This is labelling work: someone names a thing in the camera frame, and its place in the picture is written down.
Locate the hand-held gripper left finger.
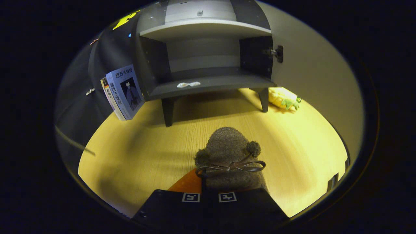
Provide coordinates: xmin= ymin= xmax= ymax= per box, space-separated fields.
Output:
xmin=132 ymin=167 xmax=204 ymax=225

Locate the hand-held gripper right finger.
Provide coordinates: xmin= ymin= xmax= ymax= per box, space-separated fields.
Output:
xmin=203 ymin=188 xmax=290 ymax=225

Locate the grey shoe cabinet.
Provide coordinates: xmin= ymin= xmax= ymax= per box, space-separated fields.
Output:
xmin=135 ymin=0 xmax=278 ymax=128

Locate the yellow plush toy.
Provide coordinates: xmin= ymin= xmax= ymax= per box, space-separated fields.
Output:
xmin=268 ymin=87 xmax=302 ymax=111

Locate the blue book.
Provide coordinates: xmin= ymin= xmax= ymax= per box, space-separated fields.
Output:
xmin=106 ymin=64 xmax=146 ymax=120

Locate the black backdrop cloth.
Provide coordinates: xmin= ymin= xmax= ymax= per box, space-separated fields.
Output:
xmin=55 ymin=10 xmax=148 ymax=171

